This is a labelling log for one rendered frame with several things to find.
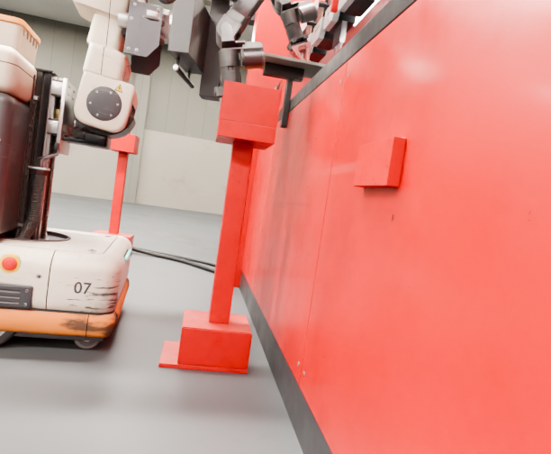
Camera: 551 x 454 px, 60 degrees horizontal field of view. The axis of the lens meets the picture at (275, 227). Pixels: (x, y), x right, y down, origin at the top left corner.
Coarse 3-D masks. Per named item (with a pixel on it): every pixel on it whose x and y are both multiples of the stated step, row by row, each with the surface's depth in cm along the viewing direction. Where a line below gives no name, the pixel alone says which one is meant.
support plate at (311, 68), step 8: (272, 56) 162; (280, 56) 163; (280, 64) 170; (288, 64) 168; (296, 64) 167; (304, 64) 166; (312, 64) 165; (320, 64) 165; (304, 72) 176; (312, 72) 174
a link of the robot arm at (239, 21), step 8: (240, 0) 133; (248, 0) 134; (256, 0) 134; (264, 0) 138; (232, 8) 132; (240, 8) 133; (248, 8) 133; (256, 8) 135; (224, 16) 131; (232, 16) 132; (240, 16) 132; (248, 16) 134; (232, 24) 132; (240, 24) 132; (216, 32) 132; (240, 32) 136; (216, 40) 136
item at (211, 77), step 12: (216, 0) 301; (228, 0) 300; (216, 12) 301; (216, 24) 301; (216, 48) 302; (204, 60) 303; (216, 60) 303; (204, 72) 303; (216, 72) 303; (204, 84) 304; (216, 84) 303; (204, 96) 306
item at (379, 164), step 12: (372, 144) 74; (384, 144) 69; (396, 144) 66; (360, 156) 79; (372, 156) 74; (384, 156) 68; (396, 156) 66; (360, 168) 78; (372, 168) 73; (384, 168) 68; (396, 168) 67; (360, 180) 78; (372, 180) 72; (384, 180) 67; (396, 180) 67
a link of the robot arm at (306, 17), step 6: (282, 0) 170; (288, 0) 170; (282, 6) 170; (288, 6) 172; (294, 6) 173; (300, 6) 172; (306, 6) 171; (312, 6) 171; (282, 12) 173; (306, 12) 170; (312, 12) 171; (306, 18) 171; (312, 18) 172
